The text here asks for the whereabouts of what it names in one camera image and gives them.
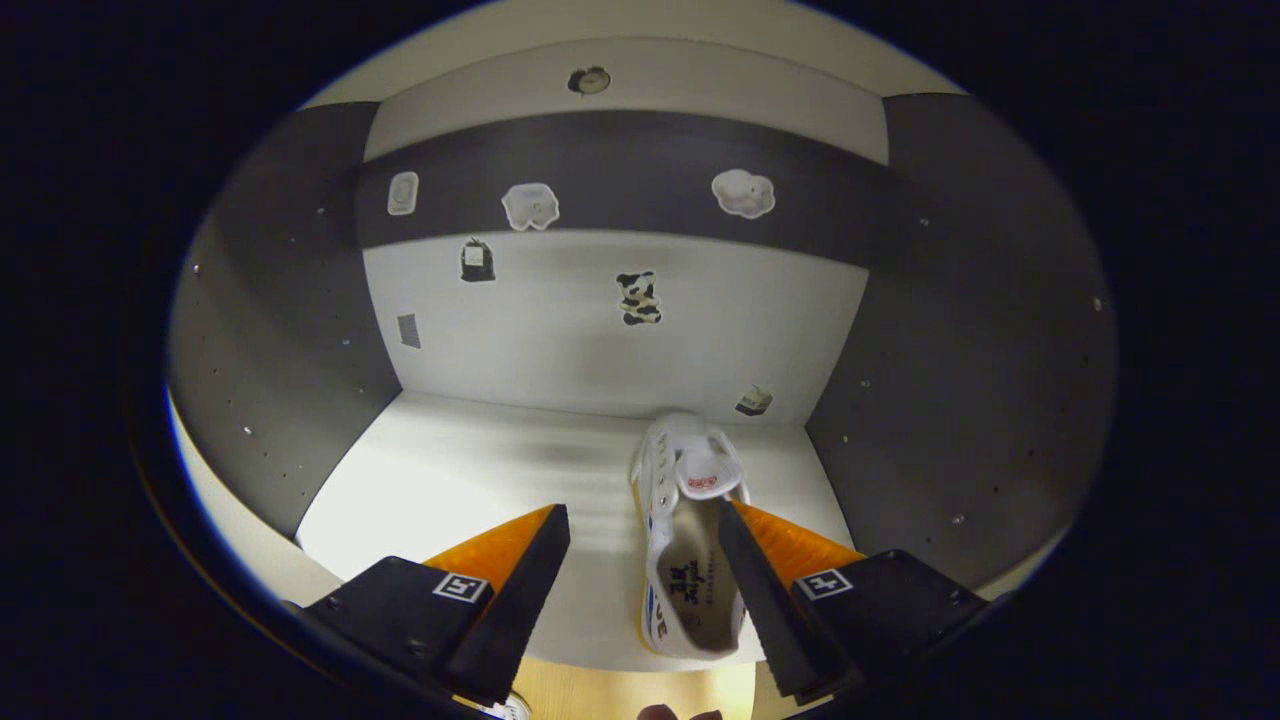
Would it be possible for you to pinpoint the white cabinet shelf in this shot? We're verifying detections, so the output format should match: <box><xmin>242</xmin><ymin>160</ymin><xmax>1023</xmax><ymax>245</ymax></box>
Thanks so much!
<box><xmin>295</xmin><ymin>390</ymin><xmax>857</xmax><ymax>674</ymax></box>
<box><xmin>300</xmin><ymin>0</ymin><xmax>966</xmax><ymax>109</ymax></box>

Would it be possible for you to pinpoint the white shoe cabinet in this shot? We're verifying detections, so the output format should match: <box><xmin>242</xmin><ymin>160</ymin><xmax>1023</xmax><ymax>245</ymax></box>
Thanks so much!
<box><xmin>165</xmin><ymin>0</ymin><xmax>1118</xmax><ymax>681</ymax></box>

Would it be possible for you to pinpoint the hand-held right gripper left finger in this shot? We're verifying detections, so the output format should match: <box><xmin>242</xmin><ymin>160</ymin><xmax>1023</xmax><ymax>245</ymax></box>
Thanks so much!
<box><xmin>298</xmin><ymin>503</ymin><xmax>573</xmax><ymax>707</ymax></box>

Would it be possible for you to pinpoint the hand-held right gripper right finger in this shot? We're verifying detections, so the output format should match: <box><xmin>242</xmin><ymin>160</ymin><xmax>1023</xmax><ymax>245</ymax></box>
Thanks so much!
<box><xmin>716</xmin><ymin>499</ymin><xmax>1005</xmax><ymax>699</ymax></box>

